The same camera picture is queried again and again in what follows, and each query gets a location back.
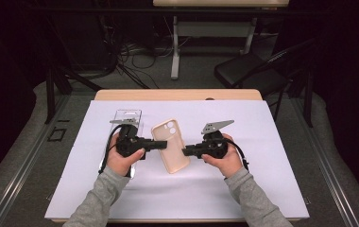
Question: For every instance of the beige phone case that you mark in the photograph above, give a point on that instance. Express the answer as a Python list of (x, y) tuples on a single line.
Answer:
[(171, 148)]

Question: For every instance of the grey metal floor rail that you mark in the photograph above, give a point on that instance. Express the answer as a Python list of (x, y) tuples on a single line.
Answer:
[(23, 170), (328, 170)]

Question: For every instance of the white table sheet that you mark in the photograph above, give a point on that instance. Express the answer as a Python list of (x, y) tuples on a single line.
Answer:
[(184, 195)]

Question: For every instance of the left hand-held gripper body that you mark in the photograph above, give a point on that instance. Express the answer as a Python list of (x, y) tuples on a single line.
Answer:
[(127, 143)]

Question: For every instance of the black folding chair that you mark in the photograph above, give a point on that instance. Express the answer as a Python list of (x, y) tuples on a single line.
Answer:
[(247, 72)]

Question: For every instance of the clear plastic storage bin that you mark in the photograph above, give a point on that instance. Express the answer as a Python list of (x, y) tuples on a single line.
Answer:
[(130, 114)]

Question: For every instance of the black metal stand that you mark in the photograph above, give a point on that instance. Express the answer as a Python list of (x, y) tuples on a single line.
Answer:
[(308, 94), (54, 85)]

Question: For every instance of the person's right hand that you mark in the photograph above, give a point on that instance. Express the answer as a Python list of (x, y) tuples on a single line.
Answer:
[(228, 160)]

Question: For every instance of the black square floor frame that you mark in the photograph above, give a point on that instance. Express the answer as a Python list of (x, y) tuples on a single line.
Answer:
[(57, 134)]

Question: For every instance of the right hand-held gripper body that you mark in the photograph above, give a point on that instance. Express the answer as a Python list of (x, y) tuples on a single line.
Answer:
[(213, 142)]

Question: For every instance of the person's left hand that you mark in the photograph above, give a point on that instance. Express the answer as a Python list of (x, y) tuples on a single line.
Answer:
[(121, 162)]

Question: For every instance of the white metal-frame desk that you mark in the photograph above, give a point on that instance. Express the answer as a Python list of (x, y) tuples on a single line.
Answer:
[(212, 30)]

